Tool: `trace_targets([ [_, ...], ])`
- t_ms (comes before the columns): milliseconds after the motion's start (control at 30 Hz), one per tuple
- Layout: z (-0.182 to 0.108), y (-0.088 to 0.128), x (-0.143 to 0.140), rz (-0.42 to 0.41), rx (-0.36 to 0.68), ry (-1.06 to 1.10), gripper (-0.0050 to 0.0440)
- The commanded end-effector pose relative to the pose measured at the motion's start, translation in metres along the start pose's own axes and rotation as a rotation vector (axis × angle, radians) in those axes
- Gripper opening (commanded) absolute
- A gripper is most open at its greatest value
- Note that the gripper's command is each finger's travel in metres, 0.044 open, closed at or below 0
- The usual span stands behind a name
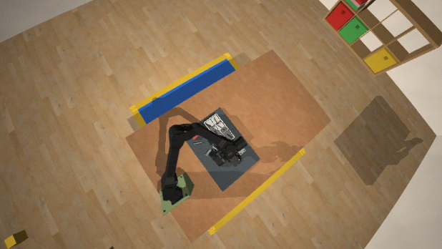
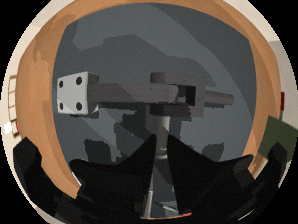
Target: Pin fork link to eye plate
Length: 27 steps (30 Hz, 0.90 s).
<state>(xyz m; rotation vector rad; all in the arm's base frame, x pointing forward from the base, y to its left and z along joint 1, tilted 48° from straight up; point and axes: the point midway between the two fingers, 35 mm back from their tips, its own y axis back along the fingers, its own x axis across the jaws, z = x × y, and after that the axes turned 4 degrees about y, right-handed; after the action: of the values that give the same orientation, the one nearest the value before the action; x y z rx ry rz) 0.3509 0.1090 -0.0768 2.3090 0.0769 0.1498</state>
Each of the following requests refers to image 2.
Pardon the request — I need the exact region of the dark grey flat bar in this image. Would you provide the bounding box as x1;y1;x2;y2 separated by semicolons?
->
87;83;179;104

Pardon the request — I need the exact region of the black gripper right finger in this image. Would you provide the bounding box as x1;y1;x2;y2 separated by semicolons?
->
167;135;254;215

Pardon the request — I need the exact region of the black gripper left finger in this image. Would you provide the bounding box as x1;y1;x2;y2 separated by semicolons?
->
69;134;157;217

